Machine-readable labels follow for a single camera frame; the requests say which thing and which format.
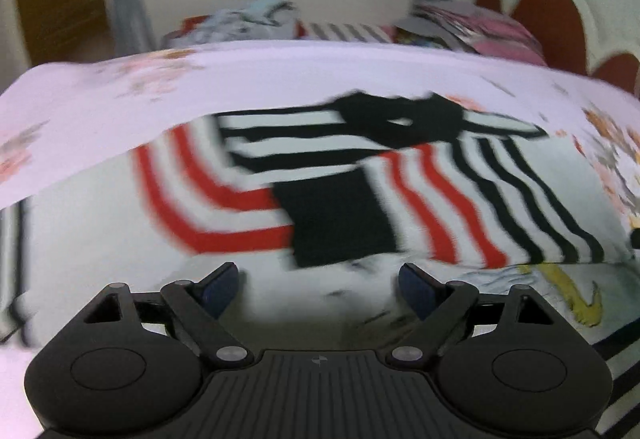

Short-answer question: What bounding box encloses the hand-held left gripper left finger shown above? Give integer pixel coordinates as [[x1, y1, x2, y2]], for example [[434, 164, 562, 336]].
[[82, 263, 248, 365]]

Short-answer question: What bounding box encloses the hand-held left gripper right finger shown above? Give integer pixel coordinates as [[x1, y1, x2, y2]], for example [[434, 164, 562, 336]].
[[387, 263, 556, 365]]

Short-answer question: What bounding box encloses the red black white striped sweater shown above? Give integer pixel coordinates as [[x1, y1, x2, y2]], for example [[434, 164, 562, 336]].
[[132, 91, 606, 270]]

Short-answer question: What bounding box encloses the pile of colourful clothes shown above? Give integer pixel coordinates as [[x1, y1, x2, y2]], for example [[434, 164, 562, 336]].
[[395, 1, 546, 67]]

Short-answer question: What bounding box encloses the pile of grey clothes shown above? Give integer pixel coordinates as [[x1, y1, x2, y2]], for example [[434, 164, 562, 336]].
[[165, 0, 303, 50]]

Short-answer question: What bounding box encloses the pink floral bed sheet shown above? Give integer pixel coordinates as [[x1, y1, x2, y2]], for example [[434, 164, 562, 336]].
[[0, 41, 640, 439]]

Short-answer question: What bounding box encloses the grey striped cloth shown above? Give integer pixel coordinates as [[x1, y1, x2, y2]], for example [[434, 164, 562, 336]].
[[300, 21, 396, 44]]

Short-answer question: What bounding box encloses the red cloth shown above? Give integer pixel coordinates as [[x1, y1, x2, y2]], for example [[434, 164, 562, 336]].
[[181, 15, 211, 34]]

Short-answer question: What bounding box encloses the brown scalloped headboard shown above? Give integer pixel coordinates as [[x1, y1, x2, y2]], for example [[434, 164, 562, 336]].
[[472, 0, 640, 94]]

